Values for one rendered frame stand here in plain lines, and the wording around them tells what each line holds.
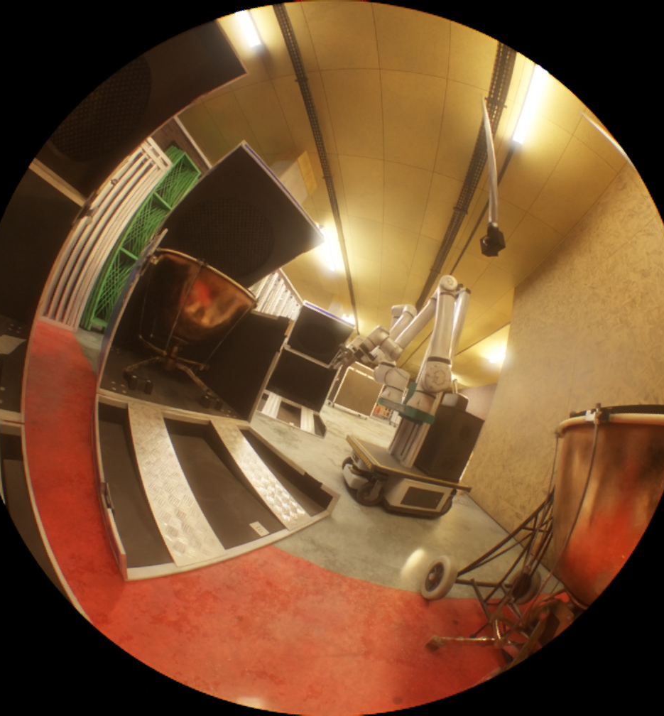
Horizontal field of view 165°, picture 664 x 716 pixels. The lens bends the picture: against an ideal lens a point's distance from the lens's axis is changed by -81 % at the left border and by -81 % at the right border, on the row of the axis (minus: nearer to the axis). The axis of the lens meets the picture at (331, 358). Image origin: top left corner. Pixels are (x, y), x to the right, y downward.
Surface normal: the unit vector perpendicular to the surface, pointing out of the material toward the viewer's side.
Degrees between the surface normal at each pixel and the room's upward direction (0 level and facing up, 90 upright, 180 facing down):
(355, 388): 90
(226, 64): 138
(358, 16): 180
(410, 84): 180
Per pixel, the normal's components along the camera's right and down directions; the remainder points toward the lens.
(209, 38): 0.29, 0.91
